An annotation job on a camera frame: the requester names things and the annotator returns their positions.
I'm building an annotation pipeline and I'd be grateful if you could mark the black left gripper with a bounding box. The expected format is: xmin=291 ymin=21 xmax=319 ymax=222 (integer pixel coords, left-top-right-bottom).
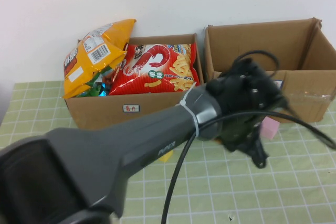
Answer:
xmin=219 ymin=114 xmax=271 ymax=170

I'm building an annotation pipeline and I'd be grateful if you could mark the orange chip bag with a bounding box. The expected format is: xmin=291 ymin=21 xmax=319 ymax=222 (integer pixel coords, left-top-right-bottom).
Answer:
xmin=62 ymin=18 xmax=138 ymax=100

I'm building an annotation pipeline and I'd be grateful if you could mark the light pink cube block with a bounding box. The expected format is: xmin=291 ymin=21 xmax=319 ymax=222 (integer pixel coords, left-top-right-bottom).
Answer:
xmin=260 ymin=116 xmax=280 ymax=141

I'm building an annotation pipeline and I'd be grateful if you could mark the green checkered tablecloth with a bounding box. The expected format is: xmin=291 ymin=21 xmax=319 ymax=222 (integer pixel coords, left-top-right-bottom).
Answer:
xmin=0 ymin=81 xmax=336 ymax=224

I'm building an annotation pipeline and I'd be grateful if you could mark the white zip tie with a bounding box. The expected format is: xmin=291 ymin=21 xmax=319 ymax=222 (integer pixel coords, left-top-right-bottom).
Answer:
xmin=176 ymin=81 xmax=201 ymax=139

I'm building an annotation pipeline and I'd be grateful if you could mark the yellow toy block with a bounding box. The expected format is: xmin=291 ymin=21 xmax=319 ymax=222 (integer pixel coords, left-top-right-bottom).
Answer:
xmin=158 ymin=150 xmax=175 ymax=163

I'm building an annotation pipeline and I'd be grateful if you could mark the cardboard box with taped front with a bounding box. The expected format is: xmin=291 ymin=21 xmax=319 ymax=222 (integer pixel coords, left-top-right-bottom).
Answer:
xmin=204 ymin=18 xmax=336 ymax=125

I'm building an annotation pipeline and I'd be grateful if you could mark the red shrimp chip bag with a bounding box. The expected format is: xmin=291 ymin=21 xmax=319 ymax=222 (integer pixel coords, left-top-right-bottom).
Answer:
xmin=108 ymin=42 xmax=202 ymax=96

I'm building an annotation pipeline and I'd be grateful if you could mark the cardboard box marked F2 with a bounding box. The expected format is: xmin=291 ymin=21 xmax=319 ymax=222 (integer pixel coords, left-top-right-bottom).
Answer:
xmin=62 ymin=33 xmax=206 ymax=131

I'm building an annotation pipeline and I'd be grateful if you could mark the green chip bag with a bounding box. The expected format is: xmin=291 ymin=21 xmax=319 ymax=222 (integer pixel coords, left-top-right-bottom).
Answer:
xmin=78 ymin=66 xmax=111 ymax=99

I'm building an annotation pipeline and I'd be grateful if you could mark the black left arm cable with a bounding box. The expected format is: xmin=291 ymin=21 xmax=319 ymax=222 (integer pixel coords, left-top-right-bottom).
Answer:
xmin=160 ymin=50 xmax=336 ymax=224

